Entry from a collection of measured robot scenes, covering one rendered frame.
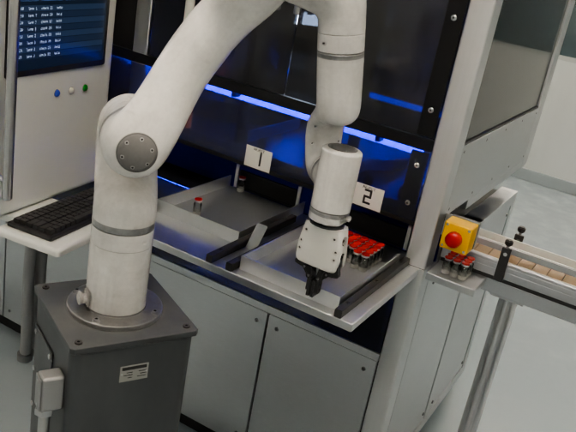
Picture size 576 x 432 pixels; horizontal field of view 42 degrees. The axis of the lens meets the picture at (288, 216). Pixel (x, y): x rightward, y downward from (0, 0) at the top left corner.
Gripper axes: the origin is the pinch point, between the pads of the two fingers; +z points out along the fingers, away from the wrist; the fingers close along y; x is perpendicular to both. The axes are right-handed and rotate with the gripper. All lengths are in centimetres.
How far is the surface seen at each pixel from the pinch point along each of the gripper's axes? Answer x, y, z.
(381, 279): -20.5, -8.1, 2.1
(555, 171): -499, 22, 75
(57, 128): -11, 89, -9
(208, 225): -12.8, 37.0, 2.2
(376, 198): -38.6, 4.3, -10.3
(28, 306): -15, 100, 53
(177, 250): 1.2, 35.8, 4.8
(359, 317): -2.9, -10.8, 4.2
